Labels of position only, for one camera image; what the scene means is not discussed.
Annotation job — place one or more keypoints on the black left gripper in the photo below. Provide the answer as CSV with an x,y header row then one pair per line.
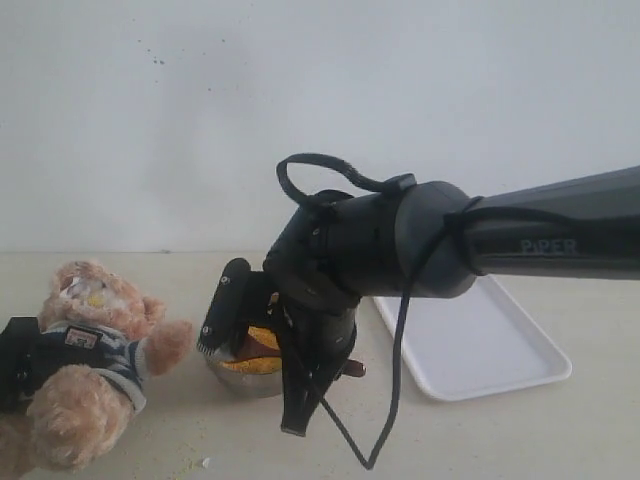
x,y
25,363

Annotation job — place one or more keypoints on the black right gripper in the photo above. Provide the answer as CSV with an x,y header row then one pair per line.
x,y
313,349

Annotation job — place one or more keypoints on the dark red wooden spoon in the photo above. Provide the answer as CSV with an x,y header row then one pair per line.
x,y
253,349

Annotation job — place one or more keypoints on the plush teddy bear striped shirt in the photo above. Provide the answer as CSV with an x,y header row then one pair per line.
x,y
121,338

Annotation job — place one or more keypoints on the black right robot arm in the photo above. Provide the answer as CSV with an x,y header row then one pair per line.
x,y
428,240

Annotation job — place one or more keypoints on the yellow millet grains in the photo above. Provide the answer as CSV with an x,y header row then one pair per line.
x,y
258,366

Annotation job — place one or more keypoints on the steel bowl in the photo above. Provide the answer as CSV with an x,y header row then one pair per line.
x,y
249,386

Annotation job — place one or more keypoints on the white rectangular plastic tray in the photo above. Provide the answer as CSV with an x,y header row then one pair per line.
x,y
478,344

